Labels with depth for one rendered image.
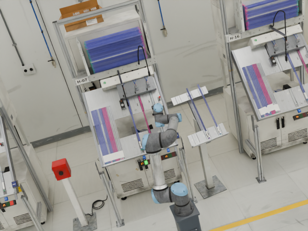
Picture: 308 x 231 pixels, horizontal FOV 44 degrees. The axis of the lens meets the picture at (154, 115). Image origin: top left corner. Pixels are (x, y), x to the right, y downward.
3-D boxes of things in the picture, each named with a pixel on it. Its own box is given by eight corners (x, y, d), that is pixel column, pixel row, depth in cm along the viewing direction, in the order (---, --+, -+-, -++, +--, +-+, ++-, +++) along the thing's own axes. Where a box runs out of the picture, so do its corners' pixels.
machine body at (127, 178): (183, 184, 397) (172, 135, 367) (119, 203, 393) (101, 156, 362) (169, 150, 453) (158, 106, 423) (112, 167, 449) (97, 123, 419)
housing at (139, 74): (154, 79, 358) (154, 73, 344) (104, 93, 355) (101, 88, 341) (151, 71, 360) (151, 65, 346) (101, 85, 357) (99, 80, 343)
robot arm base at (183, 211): (196, 212, 283) (194, 202, 278) (178, 219, 281) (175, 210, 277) (189, 200, 296) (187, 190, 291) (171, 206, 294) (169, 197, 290)
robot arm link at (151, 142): (172, 205, 278) (159, 134, 266) (152, 207, 281) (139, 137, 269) (174, 198, 289) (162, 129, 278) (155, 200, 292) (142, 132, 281)
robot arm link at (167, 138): (175, 134, 264) (180, 108, 309) (160, 136, 266) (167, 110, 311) (178, 149, 268) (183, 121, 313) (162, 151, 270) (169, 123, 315)
